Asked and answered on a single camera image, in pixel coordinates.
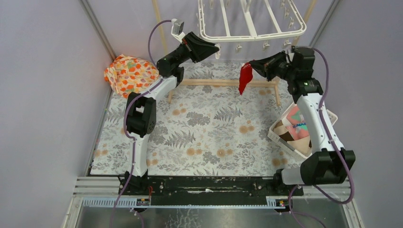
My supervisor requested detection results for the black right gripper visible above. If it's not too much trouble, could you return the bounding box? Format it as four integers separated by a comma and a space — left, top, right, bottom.
248, 51, 296, 83

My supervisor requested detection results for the red sock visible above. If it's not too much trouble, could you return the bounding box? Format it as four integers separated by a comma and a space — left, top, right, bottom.
238, 62, 253, 95

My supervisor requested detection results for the white clip sock hanger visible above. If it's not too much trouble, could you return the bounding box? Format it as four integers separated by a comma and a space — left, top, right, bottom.
196, 0, 307, 59

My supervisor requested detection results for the white perforated plastic basket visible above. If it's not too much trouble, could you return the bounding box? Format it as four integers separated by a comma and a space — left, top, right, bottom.
268, 102, 338, 160

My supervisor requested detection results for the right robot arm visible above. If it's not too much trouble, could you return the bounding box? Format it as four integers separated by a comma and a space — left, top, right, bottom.
248, 46, 356, 202

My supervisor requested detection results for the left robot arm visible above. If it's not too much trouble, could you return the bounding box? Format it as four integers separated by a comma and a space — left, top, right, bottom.
119, 32, 220, 195

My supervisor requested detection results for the pink green patterned sock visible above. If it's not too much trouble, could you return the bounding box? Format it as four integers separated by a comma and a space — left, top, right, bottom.
286, 105, 305, 125

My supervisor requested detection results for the pink blue lettered sock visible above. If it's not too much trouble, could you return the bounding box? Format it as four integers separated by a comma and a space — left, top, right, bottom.
288, 122, 309, 140

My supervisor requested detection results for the brown ribbed sock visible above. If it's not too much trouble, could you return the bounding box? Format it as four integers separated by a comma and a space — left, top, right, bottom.
279, 131, 294, 142

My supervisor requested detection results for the wooden drying rack stand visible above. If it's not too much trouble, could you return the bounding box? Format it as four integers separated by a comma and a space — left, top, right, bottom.
148, 0, 317, 106

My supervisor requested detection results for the orange floral cloth bundle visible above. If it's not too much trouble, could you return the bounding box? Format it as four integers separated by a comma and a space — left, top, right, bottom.
104, 54, 160, 98

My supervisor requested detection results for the floral patterned table mat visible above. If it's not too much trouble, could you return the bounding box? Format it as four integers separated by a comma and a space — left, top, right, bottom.
89, 62, 305, 176

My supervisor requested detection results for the beige sock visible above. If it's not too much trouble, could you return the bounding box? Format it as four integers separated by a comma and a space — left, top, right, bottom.
273, 121, 312, 157

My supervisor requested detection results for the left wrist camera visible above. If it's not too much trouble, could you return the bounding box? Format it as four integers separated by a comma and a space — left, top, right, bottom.
171, 19, 185, 42

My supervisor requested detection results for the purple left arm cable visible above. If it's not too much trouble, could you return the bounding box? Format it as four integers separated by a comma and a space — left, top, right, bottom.
108, 19, 173, 228

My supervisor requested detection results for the white slotted cable duct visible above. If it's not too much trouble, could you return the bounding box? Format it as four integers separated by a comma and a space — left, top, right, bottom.
82, 197, 289, 209

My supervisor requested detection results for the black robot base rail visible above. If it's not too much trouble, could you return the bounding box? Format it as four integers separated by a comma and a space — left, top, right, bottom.
123, 175, 293, 202

